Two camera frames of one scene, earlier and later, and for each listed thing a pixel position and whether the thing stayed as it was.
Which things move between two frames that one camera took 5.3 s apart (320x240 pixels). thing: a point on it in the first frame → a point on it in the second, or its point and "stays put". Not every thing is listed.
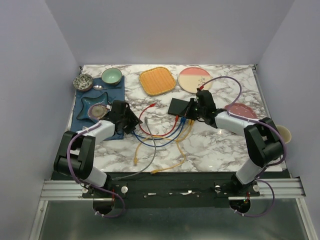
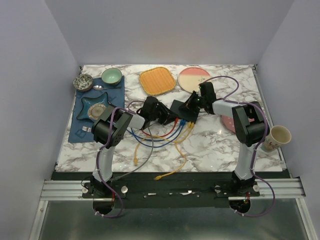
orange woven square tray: [157, 80] stays put
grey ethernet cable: [146, 119] → [141, 165]
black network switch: [177, 107] stays put
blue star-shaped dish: [87, 102] stays put
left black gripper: [133, 118] → [168, 119]
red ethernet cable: [152, 105] stays put
